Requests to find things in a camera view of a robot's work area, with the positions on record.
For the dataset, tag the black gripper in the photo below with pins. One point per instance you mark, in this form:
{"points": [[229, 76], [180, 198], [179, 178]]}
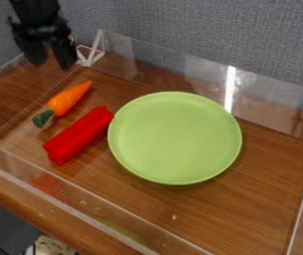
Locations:
{"points": [[53, 30]]}

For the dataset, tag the orange toy carrot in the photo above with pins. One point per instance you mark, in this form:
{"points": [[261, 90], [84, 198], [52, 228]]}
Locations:
{"points": [[61, 103]]}

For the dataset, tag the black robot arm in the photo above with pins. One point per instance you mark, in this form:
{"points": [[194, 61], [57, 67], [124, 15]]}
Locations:
{"points": [[33, 12]]}

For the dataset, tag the light green plate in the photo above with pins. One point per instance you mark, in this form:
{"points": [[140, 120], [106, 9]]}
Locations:
{"points": [[175, 138]]}

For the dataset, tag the clear acrylic corner bracket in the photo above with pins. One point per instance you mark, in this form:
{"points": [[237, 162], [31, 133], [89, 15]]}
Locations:
{"points": [[91, 54]]}

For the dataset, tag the clear acrylic enclosure walls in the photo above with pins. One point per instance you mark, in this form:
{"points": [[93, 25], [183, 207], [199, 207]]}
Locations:
{"points": [[108, 213]]}

